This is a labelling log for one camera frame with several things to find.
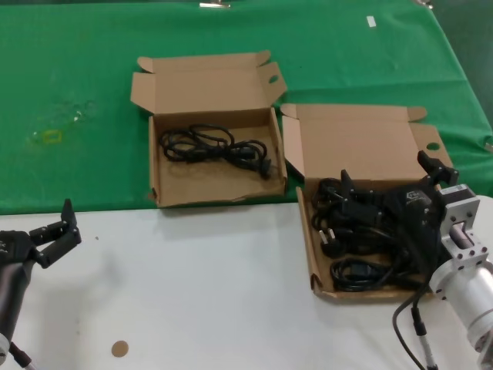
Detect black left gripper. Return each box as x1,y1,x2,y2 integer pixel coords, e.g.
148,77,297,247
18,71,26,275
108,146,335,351
0,198,82,271

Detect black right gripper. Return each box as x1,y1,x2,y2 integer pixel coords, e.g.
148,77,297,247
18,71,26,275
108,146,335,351
340,150,460,229

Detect black power cable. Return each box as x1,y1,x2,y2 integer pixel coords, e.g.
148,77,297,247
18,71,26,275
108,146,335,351
384,230,425,289
159,123,276,180
310,177,348,229
330,257,394,292

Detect torn-rim open cardboard box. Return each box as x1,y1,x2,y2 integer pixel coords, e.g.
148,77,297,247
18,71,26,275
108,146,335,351
129,49,288,210

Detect yellow tape square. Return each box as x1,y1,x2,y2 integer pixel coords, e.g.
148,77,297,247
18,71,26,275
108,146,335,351
39,129,64,146

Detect clear crumpled tape patch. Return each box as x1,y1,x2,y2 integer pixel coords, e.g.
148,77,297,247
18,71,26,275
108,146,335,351
57,98,98,125

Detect green tablecloth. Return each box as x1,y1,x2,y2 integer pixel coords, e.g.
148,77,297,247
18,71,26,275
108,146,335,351
0,0,493,215

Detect black power cable white-pin plug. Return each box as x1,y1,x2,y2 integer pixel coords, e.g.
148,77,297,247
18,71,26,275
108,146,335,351
317,227,386,259

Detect left arm connector cable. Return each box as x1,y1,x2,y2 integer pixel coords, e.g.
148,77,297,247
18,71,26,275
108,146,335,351
8,340,36,370

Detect arm connector cable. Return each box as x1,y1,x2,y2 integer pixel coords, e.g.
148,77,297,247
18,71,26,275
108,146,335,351
411,304,438,370
8,340,36,370

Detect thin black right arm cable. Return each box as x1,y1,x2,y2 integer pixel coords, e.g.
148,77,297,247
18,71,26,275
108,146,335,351
391,283,425,370

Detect right arm connector cable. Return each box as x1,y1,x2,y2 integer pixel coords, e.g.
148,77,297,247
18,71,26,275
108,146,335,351
411,304,438,370

